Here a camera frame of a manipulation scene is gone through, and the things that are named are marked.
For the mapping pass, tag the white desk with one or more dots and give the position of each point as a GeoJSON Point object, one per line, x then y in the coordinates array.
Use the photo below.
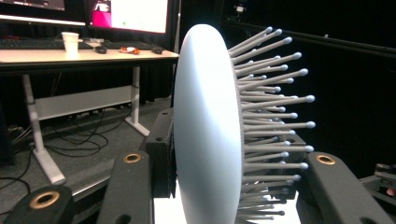
{"type": "Point", "coordinates": [93, 56]}

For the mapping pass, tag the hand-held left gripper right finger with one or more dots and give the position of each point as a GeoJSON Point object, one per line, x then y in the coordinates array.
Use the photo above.
{"type": "Point", "coordinates": [295, 140]}

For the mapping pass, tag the orange and white packet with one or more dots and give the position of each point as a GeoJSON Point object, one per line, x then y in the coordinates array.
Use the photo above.
{"type": "Point", "coordinates": [129, 50]}

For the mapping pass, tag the computer monitor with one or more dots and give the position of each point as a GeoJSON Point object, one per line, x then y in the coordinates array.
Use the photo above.
{"type": "Point", "coordinates": [31, 12]}
{"type": "Point", "coordinates": [137, 15]}

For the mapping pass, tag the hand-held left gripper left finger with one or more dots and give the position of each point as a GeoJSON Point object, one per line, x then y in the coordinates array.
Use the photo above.
{"type": "Point", "coordinates": [160, 155]}

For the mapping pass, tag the light blue hairbrush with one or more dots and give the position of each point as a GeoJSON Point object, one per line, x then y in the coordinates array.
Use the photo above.
{"type": "Point", "coordinates": [205, 124]}

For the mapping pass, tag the black computer mouse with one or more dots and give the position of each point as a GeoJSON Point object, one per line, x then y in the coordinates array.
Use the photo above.
{"type": "Point", "coordinates": [101, 49]}
{"type": "Point", "coordinates": [157, 49]}

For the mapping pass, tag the black keyboard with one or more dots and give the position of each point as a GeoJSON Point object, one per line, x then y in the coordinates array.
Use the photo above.
{"type": "Point", "coordinates": [130, 45]}
{"type": "Point", "coordinates": [31, 43]}

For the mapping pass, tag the white paper cup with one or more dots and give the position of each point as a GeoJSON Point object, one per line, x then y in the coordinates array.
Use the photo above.
{"type": "Point", "coordinates": [70, 42]}

